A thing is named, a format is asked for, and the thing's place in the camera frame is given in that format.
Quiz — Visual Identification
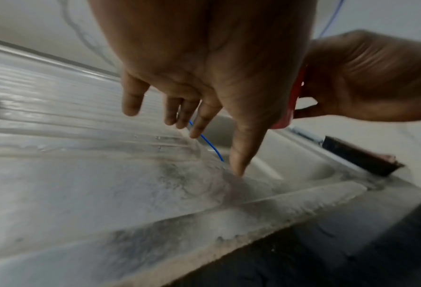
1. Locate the stainless steel sink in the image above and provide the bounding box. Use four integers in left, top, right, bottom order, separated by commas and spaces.
0, 35, 406, 287

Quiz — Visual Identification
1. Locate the thin blue tube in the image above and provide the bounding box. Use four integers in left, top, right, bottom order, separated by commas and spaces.
189, 0, 346, 163

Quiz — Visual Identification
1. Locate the person's left hand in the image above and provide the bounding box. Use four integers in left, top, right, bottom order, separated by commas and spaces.
88, 0, 318, 177

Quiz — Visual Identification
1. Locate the person's right hand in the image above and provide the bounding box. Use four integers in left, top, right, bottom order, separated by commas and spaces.
293, 29, 421, 123

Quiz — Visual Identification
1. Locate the pink steel tumbler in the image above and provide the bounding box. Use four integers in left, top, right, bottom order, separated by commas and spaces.
270, 65, 308, 130

